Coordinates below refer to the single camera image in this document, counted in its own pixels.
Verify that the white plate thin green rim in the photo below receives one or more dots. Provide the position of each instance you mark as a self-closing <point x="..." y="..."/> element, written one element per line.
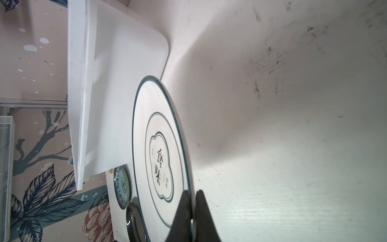
<point x="161" y="162"/>

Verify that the white mesh wall shelf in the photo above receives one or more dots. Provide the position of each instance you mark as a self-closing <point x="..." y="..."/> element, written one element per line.
<point x="7" y="153"/>

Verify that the white plastic bin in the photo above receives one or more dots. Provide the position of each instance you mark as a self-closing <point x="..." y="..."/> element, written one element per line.
<point x="110" y="50"/>

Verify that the black round plate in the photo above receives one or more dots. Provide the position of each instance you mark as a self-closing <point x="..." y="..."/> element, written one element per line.
<point x="135" y="227"/>

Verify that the teal patterned small plate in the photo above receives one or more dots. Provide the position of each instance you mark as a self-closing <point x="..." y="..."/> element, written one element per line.
<point x="121" y="187"/>

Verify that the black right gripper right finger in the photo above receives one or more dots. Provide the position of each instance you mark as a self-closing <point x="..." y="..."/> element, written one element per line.
<point x="205" y="228"/>

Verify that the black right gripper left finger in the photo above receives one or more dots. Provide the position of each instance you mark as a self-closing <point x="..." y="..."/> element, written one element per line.
<point x="180" y="230"/>

